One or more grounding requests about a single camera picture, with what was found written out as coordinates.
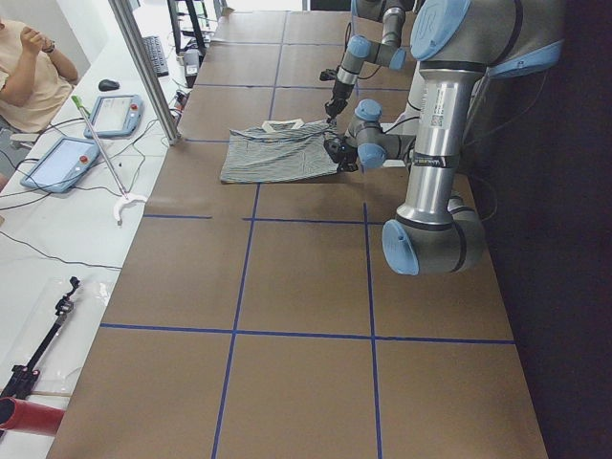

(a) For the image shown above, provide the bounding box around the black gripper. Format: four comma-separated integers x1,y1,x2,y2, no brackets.
323,137,358,172
324,79,354,120

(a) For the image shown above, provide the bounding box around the striped polo shirt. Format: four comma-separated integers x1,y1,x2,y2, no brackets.
220,120,338,184

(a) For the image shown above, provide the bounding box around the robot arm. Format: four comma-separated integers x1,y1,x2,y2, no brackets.
324,1,565,275
319,0,414,122

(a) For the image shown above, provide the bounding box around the black keyboard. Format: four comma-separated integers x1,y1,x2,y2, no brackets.
142,35,169,77

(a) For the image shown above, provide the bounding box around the upper teach pendant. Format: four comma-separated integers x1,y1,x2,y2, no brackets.
90,95,143,139

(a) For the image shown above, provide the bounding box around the teach pendant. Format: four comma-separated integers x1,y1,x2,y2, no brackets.
20,137,99,193
90,95,143,139

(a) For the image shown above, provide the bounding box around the black computer mouse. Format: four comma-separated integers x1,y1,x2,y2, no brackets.
98,78,120,92

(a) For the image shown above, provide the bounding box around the reacher grabber stick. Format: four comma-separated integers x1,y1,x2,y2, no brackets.
71,96,147,227

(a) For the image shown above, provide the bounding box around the lower teach pendant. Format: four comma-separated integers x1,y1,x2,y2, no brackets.
20,137,99,193

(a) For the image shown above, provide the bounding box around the seated person beige shirt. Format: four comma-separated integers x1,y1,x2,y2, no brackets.
1,19,79,133

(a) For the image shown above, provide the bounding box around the red cylinder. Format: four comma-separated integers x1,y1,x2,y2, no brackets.
1,397,65,436

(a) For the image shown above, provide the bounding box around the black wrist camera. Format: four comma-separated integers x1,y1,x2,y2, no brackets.
319,69,337,81

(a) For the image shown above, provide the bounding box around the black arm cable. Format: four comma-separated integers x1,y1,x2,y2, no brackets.
341,23,379,82

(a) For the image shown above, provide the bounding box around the aluminium frame post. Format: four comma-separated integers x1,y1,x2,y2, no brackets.
108,0,180,145

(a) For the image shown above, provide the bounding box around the black camera tripod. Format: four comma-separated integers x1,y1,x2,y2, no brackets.
0,275,81,401

